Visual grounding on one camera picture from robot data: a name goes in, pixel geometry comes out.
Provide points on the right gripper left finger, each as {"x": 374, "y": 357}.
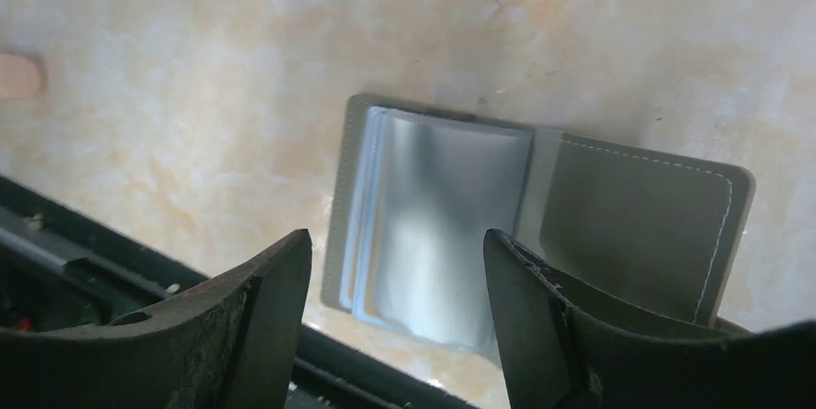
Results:
{"x": 228, "y": 342}

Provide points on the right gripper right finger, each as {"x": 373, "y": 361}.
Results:
{"x": 563, "y": 343}

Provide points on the grey card holder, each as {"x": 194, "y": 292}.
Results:
{"x": 418, "y": 187}

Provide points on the pink wooden stick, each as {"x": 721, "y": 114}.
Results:
{"x": 21, "y": 77}

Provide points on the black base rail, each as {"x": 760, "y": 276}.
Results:
{"x": 60, "y": 269}

